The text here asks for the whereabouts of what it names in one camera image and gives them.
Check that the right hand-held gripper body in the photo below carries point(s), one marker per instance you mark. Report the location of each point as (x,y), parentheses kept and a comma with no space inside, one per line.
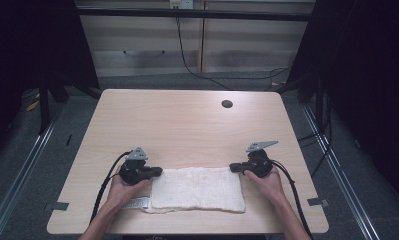
(259,163)

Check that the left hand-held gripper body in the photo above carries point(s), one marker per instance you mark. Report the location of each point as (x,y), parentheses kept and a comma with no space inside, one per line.
(133,170)

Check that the white towel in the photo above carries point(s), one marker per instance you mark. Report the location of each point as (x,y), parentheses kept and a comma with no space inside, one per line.
(197,188)

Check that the person's left hand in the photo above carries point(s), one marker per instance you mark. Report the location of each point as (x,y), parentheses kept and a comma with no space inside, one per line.
(120,193)

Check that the person's right hand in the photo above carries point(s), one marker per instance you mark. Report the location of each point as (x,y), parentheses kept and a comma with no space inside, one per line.
(270,188)

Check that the black table grommet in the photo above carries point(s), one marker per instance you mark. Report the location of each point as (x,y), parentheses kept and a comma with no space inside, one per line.
(227,103)

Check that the grey tape piece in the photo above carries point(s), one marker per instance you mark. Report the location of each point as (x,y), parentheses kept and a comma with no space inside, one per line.
(58,206)
(318,202)

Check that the black floor tape strip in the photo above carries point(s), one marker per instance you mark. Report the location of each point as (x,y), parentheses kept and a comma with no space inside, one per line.
(69,139)

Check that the black metal stand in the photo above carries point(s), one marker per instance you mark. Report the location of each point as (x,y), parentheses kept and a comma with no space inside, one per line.
(44,110)
(319,103)

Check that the yellow floor tape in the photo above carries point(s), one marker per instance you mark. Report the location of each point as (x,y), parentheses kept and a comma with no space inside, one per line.
(32,106)

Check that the white cabinet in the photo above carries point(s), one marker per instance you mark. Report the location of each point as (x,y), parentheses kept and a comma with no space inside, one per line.
(253,43)

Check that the dark curtain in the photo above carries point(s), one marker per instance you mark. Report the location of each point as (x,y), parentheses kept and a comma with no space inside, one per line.
(27,46)
(367,83)

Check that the black horizontal bar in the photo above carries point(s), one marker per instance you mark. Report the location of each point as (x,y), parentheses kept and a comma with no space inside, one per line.
(193,14)

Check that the white power outlet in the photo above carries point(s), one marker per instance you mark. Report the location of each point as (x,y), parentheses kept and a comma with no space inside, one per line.
(181,3)

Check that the metal floor rail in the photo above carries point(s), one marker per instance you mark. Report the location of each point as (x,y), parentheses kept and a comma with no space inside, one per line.
(340,173)
(23,170)

